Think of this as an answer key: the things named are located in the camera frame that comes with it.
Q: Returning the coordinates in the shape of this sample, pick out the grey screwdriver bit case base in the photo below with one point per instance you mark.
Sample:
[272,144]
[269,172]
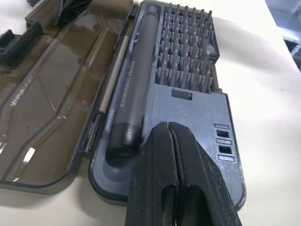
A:
[188,110]

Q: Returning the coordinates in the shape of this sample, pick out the small dark object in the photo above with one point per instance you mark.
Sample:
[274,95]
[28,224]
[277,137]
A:
[33,2]

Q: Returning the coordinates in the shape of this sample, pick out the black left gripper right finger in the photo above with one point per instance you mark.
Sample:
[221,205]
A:
[202,179]

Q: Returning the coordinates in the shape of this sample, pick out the black ribbed object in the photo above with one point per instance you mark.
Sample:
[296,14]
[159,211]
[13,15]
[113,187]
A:
[70,11]

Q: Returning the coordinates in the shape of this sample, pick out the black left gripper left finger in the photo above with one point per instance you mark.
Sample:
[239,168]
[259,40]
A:
[152,169]

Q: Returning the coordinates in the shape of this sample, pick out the smoky transparent case lid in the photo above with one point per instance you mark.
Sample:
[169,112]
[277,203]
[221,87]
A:
[58,94]

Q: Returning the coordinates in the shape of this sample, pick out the grey metal shelf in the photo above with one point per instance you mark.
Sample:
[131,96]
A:
[292,51]

